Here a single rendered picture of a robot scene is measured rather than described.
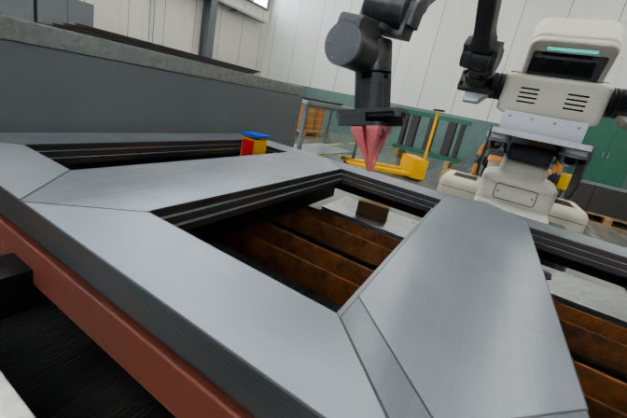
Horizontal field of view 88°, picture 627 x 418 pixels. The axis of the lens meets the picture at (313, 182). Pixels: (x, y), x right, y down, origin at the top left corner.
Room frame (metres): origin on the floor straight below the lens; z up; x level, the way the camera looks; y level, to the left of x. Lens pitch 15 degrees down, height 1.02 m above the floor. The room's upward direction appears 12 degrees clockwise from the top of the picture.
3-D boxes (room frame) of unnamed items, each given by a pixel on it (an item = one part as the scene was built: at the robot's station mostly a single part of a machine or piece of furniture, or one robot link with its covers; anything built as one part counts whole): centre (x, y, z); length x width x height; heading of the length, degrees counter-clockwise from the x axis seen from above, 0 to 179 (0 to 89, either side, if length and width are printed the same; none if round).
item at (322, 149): (5.05, 0.12, 0.49); 1.80 x 0.70 x 0.99; 150
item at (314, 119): (8.64, 0.49, 0.38); 1.20 x 0.80 x 0.77; 147
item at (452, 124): (7.86, -2.49, 0.58); 1.60 x 0.60 x 1.17; 58
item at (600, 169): (7.94, -6.60, 0.97); 1.00 x 0.49 x 1.95; 62
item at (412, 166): (5.55, -1.14, 0.61); 1.42 x 0.56 x 1.22; 98
